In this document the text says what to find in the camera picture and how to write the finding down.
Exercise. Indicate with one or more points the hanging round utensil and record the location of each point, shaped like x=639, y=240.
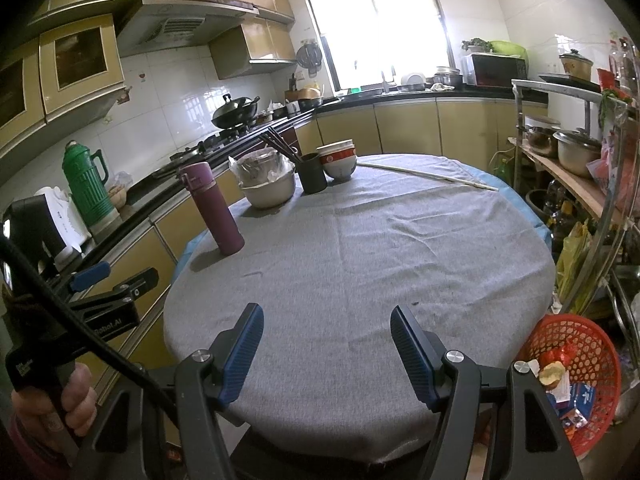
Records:
x=308, y=55

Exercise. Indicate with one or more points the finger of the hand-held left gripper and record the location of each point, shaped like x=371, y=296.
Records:
x=92, y=275
x=135, y=287

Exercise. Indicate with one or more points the black gas stove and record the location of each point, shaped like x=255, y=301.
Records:
x=215, y=142

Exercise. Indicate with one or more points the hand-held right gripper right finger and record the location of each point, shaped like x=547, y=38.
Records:
x=412, y=355

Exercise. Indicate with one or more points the red mesh basket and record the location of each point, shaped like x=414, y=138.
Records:
x=595, y=350

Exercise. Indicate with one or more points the metal shelf rack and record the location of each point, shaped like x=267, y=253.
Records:
x=520, y=110

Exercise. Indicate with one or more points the red foil wrapper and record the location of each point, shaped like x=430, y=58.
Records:
x=569, y=350

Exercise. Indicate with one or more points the grey tablecloth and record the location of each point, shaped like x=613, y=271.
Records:
x=375, y=270

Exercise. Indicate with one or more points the yellow plastic bag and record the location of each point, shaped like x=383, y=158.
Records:
x=572, y=265

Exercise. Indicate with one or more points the steel cooking pot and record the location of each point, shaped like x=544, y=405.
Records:
x=448, y=79

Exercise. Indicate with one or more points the green thermos jug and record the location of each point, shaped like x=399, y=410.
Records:
x=87, y=185

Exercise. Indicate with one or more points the plain white bowl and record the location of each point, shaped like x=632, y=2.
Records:
x=335, y=145

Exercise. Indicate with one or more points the white electric kettle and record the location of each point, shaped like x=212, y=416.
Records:
x=65, y=215

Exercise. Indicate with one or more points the steel range hood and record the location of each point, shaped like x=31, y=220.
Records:
x=165, y=30

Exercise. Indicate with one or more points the steel faucet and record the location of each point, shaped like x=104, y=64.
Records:
x=386, y=80

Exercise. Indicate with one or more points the small steel pot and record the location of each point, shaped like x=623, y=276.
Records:
x=540, y=141

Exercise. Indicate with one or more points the black wok with lid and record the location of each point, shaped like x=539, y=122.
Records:
x=235, y=112

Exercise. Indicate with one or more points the blue table cover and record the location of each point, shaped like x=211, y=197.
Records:
x=520, y=200

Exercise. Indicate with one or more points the blue carton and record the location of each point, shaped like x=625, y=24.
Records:
x=580, y=400

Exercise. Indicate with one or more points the person's left forearm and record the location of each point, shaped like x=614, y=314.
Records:
x=25, y=460

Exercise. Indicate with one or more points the plastic-covered bowl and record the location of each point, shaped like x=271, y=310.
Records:
x=260, y=165

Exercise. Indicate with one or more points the brown lidded cooker pot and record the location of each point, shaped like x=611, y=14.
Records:
x=576, y=65

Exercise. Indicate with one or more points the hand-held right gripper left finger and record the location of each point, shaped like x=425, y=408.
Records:
x=240, y=355

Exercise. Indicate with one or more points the leafy green vegetables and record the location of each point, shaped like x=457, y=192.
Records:
x=475, y=44

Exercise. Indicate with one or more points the green plastic basin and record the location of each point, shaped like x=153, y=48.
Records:
x=510, y=49

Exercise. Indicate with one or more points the pink plastic bag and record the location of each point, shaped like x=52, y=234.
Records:
x=615, y=175

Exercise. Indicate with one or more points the clear bottles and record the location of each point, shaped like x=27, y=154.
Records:
x=625, y=60

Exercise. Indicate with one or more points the yellow glass-door wall cabinet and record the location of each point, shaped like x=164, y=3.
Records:
x=20, y=95
x=80, y=60

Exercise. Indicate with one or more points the microwave oven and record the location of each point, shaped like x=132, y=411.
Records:
x=497, y=70

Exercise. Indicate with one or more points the white bowl red band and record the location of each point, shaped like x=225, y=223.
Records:
x=340, y=165

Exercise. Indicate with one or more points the yellow corner wall cabinet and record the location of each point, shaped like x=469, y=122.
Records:
x=255, y=50

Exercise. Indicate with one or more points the large steel pot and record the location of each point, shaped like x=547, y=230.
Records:
x=577, y=152

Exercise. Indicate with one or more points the wooden knife block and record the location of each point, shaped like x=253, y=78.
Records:
x=300, y=94

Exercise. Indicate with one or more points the purple thermos bottle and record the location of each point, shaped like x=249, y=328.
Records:
x=215, y=210

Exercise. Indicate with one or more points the apple core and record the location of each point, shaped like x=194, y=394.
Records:
x=552, y=374

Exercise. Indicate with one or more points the person's left hand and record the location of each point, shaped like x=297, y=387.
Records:
x=80, y=395

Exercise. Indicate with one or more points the long white stick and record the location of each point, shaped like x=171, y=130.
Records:
x=430, y=175

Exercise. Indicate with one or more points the window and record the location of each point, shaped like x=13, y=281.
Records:
x=380, y=25

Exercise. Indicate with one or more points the white dish by sink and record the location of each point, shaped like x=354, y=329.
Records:
x=412, y=80

